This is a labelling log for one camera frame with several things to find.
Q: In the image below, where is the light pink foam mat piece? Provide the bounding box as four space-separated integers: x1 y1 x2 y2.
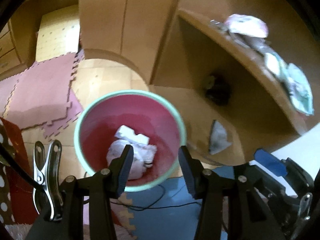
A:
44 90 84 140

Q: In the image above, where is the thin black wire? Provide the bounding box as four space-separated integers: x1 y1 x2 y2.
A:
110 185 202 211

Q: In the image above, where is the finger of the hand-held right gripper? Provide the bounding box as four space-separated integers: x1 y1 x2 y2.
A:
254 149 288 178

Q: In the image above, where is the mint printed plastic package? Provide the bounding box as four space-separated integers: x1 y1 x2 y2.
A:
264 51 315 116

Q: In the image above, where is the blue foam floor mat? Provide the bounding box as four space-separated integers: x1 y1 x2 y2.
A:
110 166 235 240

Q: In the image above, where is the yellow dotted mat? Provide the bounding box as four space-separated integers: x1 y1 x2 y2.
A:
36 4 81 63

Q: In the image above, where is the thick black cable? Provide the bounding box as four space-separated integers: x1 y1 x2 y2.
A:
0 144 44 193

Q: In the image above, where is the metal spring clamp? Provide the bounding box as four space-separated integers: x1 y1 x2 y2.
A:
33 140 64 222
297 192 313 222

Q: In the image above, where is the red bin with green rim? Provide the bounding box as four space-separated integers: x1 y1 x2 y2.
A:
74 90 187 192

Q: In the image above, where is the wooden drawer desk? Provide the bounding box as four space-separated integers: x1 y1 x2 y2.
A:
0 17 24 80

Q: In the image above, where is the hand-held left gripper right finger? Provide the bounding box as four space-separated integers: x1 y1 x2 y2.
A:
178 146 285 240

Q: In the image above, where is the pink foam floor mat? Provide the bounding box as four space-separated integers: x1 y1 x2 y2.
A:
0 52 84 132

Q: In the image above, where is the wooden cabinet with doors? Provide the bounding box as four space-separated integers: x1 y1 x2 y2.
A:
79 0 187 85

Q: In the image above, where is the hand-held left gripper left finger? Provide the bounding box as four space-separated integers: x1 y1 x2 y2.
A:
25 144 134 240

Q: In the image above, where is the white plastic bag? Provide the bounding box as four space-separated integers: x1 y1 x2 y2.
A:
106 140 158 180

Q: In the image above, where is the grey white crumpled wrapper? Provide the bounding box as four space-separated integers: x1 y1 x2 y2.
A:
209 119 232 155

